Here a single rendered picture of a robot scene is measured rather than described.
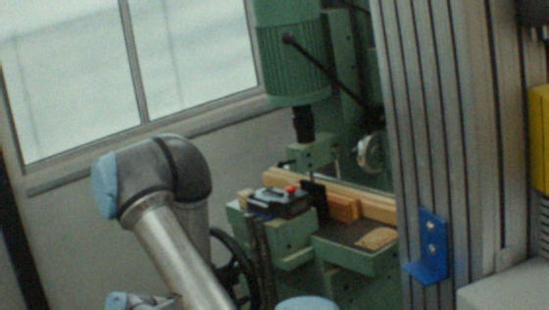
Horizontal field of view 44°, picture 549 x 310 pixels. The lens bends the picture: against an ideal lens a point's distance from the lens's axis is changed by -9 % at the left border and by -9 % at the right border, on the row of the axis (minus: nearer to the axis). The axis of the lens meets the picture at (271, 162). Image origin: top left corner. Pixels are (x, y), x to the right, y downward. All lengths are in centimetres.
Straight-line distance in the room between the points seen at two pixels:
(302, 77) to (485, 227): 108
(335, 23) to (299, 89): 21
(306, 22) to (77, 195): 153
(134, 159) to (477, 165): 68
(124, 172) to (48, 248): 183
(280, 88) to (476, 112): 113
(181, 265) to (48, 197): 184
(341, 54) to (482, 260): 117
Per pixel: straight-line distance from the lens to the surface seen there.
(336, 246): 183
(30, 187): 304
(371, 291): 204
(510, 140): 90
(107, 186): 131
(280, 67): 191
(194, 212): 147
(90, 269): 323
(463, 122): 90
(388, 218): 189
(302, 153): 200
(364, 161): 201
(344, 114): 203
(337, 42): 199
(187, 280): 126
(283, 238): 185
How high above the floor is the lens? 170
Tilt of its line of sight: 19 degrees down
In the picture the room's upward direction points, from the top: 10 degrees counter-clockwise
